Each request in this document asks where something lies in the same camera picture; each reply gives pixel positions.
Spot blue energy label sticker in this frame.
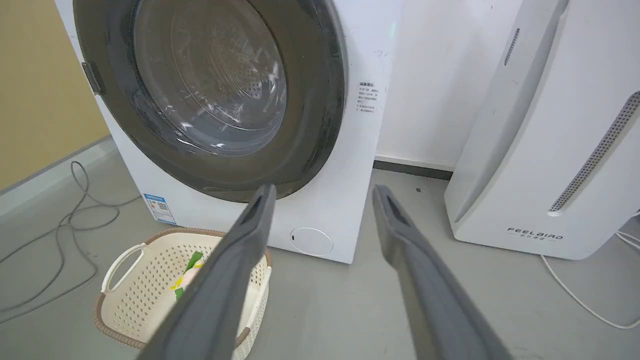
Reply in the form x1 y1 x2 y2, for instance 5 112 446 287
143 193 177 226

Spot white front-load washing machine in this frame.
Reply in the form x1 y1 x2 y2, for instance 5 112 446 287
54 0 406 265

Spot dark round washing machine door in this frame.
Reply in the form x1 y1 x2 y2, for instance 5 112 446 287
73 0 348 203

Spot cream perforated laundry basket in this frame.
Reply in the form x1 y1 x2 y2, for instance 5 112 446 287
93 227 273 360

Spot white Feelaird air purifier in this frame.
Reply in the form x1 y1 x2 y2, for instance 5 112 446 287
444 0 640 261

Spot white power cable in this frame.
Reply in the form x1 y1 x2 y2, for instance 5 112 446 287
539 211 640 330

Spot green and yellow toy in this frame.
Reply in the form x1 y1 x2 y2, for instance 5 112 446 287
169 251 205 301

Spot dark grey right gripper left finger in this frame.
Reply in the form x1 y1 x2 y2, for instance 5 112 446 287
138 184 277 360

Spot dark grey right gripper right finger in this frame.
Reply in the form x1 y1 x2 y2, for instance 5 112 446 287
372 184 513 360

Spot grey power cable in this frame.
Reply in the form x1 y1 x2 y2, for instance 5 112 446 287
0 161 142 324

